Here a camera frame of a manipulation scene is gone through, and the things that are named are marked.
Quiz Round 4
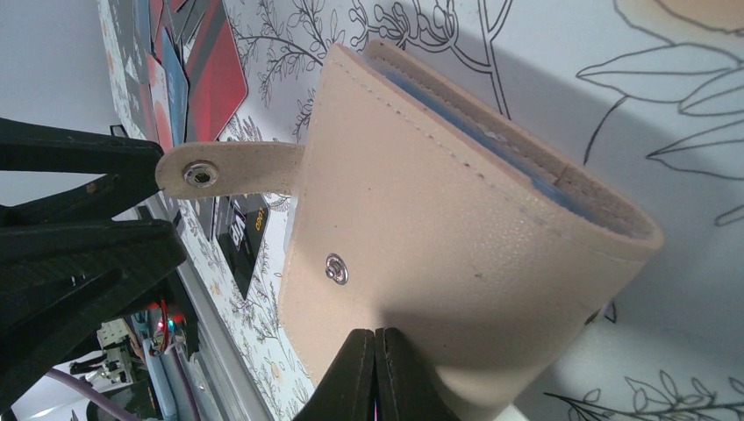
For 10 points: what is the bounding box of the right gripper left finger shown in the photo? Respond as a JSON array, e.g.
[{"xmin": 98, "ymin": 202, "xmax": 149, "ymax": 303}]
[{"xmin": 294, "ymin": 329, "xmax": 375, "ymax": 421}]

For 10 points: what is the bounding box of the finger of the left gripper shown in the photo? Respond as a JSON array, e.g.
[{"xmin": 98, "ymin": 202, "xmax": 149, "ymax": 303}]
[
  {"xmin": 1, "ymin": 220, "xmax": 186, "ymax": 410},
  {"xmin": 1, "ymin": 118, "xmax": 163, "ymax": 227}
]

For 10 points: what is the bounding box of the beige card holder wallet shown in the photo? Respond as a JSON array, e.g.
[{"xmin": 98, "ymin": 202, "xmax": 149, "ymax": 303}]
[{"xmin": 155, "ymin": 40, "xmax": 663, "ymax": 420}]

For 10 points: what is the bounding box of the blue card pile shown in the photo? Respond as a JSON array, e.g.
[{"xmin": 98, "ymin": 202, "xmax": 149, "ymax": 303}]
[{"xmin": 160, "ymin": 26, "xmax": 189, "ymax": 146}]

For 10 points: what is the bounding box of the black card centre right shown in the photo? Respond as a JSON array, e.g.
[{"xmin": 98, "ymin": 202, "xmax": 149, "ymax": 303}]
[{"xmin": 214, "ymin": 194, "xmax": 269, "ymax": 298}]

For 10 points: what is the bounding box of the red card centre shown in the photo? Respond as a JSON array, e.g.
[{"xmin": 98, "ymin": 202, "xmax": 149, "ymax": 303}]
[{"xmin": 185, "ymin": 1, "xmax": 248, "ymax": 143}]

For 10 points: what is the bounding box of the floral table mat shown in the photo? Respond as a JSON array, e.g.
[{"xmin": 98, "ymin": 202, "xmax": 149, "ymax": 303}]
[{"xmin": 96, "ymin": 0, "xmax": 744, "ymax": 421}]

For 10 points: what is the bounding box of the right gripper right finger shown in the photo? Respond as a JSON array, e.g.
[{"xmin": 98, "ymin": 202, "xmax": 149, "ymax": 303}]
[{"xmin": 375, "ymin": 328, "xmax": 458, "ymax": 421}]

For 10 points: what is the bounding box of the aluminium rail frame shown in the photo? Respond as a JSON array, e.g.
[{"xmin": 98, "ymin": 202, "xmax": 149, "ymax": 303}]
[{"xmin": 176, "ymin": 214, "xmax": 274, "ymax": 420}]

